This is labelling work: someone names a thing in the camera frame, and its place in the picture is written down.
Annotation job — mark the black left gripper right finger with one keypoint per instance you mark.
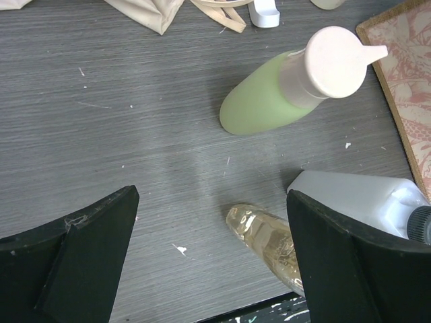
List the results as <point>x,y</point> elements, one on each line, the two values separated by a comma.
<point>352,272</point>

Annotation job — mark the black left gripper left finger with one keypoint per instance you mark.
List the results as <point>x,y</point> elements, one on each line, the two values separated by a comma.
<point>68,270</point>

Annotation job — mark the white bottle black cap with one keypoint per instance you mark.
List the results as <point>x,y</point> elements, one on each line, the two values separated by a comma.
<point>393,205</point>

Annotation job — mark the clear amber liquid bottle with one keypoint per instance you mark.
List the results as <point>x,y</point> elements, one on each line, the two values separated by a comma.
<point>270,238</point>

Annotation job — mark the green lotion pump bottle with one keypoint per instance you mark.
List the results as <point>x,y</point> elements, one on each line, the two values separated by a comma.
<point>333,65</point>

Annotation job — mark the brown canvas bag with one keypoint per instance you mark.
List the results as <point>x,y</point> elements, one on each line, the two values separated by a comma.
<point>404,76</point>

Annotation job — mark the beige cylindrical bottle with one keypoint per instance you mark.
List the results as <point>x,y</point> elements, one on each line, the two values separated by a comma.
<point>327,4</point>

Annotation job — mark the beige cargo shorts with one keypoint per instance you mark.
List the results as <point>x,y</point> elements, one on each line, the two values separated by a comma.
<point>158,15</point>

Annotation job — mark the white metal clothes rack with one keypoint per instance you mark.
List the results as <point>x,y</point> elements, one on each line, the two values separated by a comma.
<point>264,13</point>

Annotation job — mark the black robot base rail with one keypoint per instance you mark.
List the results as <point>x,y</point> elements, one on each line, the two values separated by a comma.
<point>289,307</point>

